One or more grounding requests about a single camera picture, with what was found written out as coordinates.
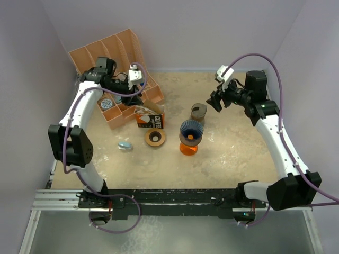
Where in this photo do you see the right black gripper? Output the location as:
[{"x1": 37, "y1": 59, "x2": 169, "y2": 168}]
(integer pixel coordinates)
[{"x1": 207, "y1": 77, "x2": 251, "y2": 112}]

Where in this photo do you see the coffee filter box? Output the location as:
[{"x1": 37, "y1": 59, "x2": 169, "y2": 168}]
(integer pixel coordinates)
[{"x1": 134, "y1": 99, "x2": 165, "y2": 129}]

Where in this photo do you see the blue ribbed coffee dripper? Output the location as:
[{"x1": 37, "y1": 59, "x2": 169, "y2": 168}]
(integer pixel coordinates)
[{"x1": 180, "y1": 120, "x2": 204, "y2": 139}]

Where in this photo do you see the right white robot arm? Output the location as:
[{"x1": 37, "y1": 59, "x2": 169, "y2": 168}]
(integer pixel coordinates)
[{"x1": 207, "y1": 66, "x2": 322, "y2": 211}]

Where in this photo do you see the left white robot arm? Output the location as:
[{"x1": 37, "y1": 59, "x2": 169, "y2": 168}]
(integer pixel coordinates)
[{"x1": 48, "y1": 57, "x2": 148, "y2": 207}]

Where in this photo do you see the light blue stapler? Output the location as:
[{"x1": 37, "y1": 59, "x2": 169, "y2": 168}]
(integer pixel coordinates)
[{"x1": 118, "y1": 141, "x2": 133, "y2": 151}]

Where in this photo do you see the peach plastic file organizer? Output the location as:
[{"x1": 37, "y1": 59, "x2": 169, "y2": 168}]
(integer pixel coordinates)
[{"x1": 68, "y1": 28, "x2": 165, "y2": 130}]

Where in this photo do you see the orange glass carafe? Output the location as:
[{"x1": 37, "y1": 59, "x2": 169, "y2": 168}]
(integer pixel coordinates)
[{"x1": 179, "y1": 133, "x2": 198, "y2": 156}]

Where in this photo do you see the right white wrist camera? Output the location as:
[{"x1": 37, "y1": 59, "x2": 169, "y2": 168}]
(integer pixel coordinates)
[{"x1": 215, "y1": 65, "x2": 234, "y2": 92}]

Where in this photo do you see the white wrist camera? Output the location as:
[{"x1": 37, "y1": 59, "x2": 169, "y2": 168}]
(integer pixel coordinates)
[
  {"x1": 128, "y1": 64, "x2": 144, "y2": 90},
  {"x1": 215, "y1": 65, "x2": 234, "y2": 92}
]

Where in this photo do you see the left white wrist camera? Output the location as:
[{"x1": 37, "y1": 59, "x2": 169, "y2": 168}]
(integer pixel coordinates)
[{"x1": 128, "y1": 64, "x2": 144, "y2": 90}]

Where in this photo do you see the wooden ring stand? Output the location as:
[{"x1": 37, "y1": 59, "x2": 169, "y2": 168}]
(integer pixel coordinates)
[{"x1": 145, "y1": 129, "x2": 166, "y2": 147}]

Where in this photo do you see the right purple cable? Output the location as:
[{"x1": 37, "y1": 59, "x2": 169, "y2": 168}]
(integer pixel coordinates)
[{"x1": 224, "y1": 53, "x2": 339, "y2": 228}]

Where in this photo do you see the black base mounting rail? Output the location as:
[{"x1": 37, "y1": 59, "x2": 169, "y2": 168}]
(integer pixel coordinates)
[{"x1": 76, "y1": 188, "x2": 265, "y2": 220}]

